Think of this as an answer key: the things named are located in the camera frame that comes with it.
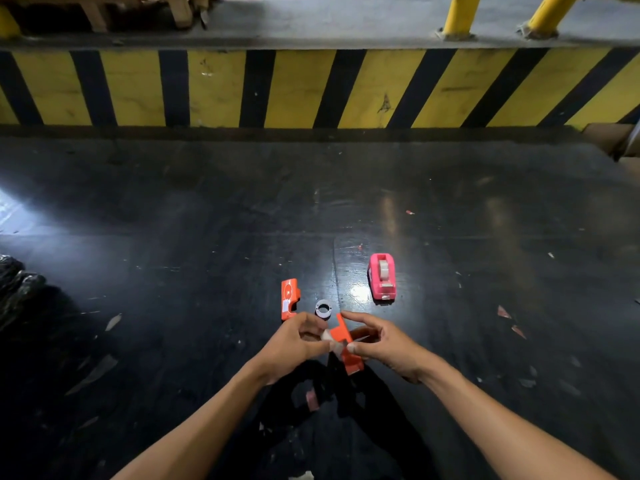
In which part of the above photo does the yellow black striped barrier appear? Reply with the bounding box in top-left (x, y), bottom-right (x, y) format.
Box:
top-left (0, 47), bottom-right (640, 130)

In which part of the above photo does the person's left hand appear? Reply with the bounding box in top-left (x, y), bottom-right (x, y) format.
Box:
top-left (250, 312), bottom-right (333, 386)

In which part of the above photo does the wooden pallet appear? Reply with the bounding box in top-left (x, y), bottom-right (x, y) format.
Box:
top-left (75, 0), bottom-right (213, 33)

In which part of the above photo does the orange plastic dispenser half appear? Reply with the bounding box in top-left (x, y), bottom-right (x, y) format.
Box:
top-left (329, 313), bottom-right (366, 376)
top-left (280, 278), bottom-right (302, 321)

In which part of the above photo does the black plastic bag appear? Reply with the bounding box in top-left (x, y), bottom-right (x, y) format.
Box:
top-left (0, 255), bottom-right (47, 333)

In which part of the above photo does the pink tape dispenser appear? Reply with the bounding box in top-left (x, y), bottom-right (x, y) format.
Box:
top-left (368, 253), bottom-right (397, 301)

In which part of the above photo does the person's right hand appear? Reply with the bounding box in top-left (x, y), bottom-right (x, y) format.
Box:
top-left (340, 310), bottom-right (435, 384)

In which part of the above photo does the yellow metal post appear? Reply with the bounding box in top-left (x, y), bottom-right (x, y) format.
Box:
top-left (436, 0), bottom-right (483, 41)
top-left (517, 0), bottom-right (583, 39)

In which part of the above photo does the cardboard box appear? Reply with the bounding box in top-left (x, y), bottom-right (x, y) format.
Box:
top-left (582, 122), bottom-right (640, 183)

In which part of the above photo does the person's right forearm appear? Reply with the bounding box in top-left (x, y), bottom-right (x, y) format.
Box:
top-left (417, 356), bottom-right (618, 480)

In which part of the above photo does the person's left forearm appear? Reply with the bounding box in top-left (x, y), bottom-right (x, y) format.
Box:
top-left (111, 358), bottom-right (268, 480)

